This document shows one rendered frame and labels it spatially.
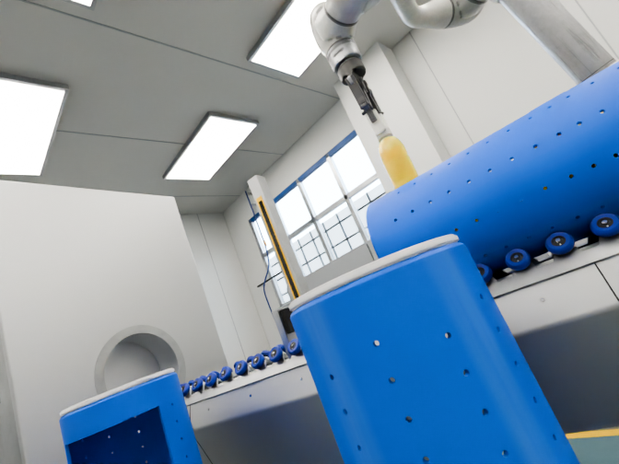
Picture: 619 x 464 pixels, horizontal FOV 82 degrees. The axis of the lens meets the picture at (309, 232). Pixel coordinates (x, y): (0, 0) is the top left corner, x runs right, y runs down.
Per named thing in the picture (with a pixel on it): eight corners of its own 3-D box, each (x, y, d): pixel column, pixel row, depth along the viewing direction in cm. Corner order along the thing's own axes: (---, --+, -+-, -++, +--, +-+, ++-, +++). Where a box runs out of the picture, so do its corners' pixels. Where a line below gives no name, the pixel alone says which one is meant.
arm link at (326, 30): (319, 66, 107) (333, 28, 95) (299, 27, 110) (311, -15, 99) (349, 63, 111) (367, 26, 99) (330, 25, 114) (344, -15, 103)
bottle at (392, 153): (419, 196, 97) (391, 137, 101) (430, 186, 90) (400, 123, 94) (396, 204, 95) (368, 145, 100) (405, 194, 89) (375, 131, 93)
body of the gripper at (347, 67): (344, 80, 108) (357, 105, 106) (331, 69, 101) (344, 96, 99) (366, 63, 104) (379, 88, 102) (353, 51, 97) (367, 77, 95)
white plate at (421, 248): (474, 217, 41) (479, 226, 41) (442, 247, 68) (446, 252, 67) (261, 309, 45) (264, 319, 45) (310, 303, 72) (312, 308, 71)
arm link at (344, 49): (321, 55, 102) (329, 72, 101) (346, 32, 98) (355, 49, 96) (336, 67, 110) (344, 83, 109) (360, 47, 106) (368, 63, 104)
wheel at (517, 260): (504, 257, 74) (500, 252, 73) (527, 249, 72) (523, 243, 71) (511, 274, 71) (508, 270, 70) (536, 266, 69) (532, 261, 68)
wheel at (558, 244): (543, 242, 70) (540, 236, 69) (568, 232, 68) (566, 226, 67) (553, 260, 67) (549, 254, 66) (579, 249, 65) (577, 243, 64)
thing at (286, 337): (307, 352, 116) (290, 306, 119) (317, 348, 114) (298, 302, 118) (288, 361, 107) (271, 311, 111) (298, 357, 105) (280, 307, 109)
